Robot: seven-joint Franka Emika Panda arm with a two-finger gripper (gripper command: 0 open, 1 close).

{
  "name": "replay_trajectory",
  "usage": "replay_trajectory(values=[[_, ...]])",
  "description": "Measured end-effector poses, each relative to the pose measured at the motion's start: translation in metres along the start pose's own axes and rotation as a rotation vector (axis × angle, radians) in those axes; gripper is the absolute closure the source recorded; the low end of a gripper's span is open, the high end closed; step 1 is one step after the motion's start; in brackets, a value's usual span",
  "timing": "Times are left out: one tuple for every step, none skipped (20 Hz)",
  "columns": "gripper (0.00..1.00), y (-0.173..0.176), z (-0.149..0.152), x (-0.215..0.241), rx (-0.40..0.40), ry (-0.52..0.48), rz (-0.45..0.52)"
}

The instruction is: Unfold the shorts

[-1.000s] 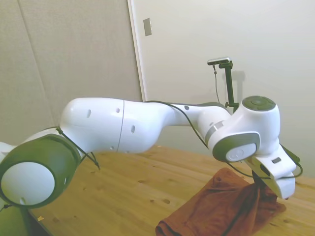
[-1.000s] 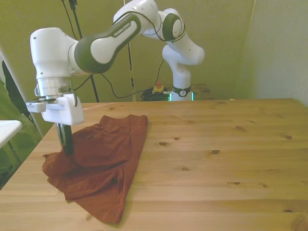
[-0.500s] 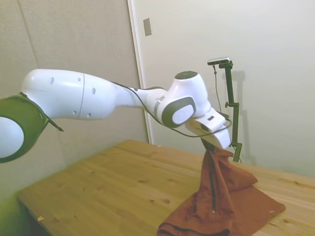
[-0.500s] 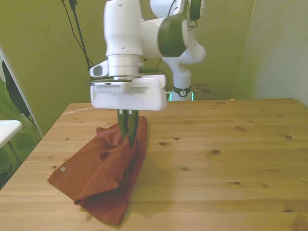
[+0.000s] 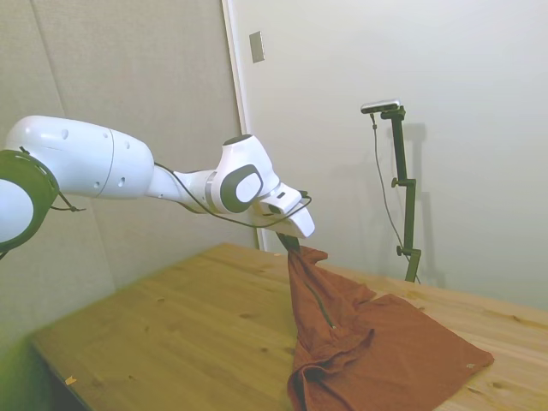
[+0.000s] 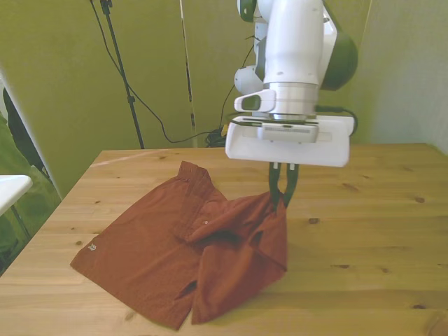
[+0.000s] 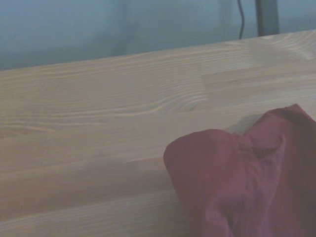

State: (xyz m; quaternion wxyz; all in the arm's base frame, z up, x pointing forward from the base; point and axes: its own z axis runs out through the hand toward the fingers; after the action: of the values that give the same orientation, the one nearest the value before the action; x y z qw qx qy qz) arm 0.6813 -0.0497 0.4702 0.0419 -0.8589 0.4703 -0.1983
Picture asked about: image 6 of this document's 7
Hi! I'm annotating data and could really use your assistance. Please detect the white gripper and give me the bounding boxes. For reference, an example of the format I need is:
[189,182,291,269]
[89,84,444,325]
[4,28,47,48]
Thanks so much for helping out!
[225,115,354,213]

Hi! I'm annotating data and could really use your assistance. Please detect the rust brown shorts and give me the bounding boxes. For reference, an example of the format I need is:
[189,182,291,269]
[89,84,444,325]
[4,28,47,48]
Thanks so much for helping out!
[69,160,290,330]

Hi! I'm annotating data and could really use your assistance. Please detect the thin white marked strip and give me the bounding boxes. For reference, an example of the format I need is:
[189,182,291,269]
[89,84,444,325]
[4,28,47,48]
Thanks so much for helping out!
[179,0,198,150]

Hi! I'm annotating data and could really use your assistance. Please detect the black tripod stand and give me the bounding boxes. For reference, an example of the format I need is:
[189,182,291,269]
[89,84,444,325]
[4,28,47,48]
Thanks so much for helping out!
[99,0,146,150]

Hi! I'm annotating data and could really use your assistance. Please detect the black cable bundle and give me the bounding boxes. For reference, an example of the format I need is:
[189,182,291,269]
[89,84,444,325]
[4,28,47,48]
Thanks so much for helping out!
[204,126,228,148]

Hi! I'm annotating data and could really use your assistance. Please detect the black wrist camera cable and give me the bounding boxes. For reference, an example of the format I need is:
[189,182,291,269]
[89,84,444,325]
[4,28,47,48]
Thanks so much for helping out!
[314,104,358,137]

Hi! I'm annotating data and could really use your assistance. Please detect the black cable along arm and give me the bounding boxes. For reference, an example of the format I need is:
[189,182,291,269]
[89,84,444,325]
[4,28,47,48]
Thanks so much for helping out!
[219,33,257,132]

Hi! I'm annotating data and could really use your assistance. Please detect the black tripod cable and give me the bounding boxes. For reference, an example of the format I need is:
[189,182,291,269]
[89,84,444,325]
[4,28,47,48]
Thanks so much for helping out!
[88,0,211,144]

